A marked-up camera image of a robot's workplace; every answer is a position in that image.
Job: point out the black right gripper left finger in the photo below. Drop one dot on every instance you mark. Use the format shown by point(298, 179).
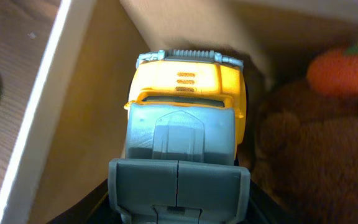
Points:
point(92, 209)

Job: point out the brown plush bear toy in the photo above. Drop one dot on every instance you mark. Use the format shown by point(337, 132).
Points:
point(306, 141)

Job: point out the yellow grey toy truck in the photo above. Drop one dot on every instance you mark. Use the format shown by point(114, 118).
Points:
point(186, 117)

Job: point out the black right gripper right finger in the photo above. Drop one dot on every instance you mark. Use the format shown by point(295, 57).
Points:
point(262, 209)

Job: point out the white cardboard box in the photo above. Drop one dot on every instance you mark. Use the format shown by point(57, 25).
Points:
point(66, 66)

